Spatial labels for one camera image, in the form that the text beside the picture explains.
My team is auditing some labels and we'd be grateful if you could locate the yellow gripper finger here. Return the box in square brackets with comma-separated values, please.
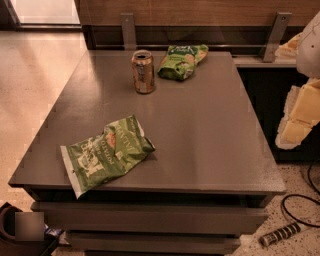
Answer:
[275, 33, 301, 58]
[275, 79, 320, 150]

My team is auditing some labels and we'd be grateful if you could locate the green jalapeno chip bag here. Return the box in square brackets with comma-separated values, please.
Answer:
[60, 115, 155, 198]

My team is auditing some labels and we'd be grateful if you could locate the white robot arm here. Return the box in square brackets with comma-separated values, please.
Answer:
[275, 12, 320, 150]

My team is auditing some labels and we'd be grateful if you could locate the green chip bag, far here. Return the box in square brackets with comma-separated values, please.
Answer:
[158, 44, 209, 81]

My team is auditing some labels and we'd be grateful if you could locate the grey table with drawers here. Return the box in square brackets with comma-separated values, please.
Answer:
[10, 51, 285, 256]

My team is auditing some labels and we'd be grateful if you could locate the black white power strip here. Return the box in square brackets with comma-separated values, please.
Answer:
[258, 222, 301, 247]

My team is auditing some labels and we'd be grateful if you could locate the gold soda can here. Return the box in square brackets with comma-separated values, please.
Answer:
[131, 50, 154, 94]

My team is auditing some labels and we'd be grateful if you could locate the dark bin on floor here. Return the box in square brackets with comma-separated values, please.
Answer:
[0, 202, 62, 256]

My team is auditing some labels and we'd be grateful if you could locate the right metal bracket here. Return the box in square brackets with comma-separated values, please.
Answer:
[262, 12, 292, 63]

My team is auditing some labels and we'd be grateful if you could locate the metal bracket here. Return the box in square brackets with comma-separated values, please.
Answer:
[262, 12, 292, 63]
[120, 13, 137, 51]

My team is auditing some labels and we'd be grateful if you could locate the wooden wall counter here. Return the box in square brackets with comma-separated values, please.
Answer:
[74, 0, 320, 66]

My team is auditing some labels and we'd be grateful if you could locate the black cable on floor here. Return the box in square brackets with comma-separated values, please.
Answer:
[280, 159, 320, 229]

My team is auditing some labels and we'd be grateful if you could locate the left metal bracket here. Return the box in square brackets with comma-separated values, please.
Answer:
[120, 13, 137, 51]

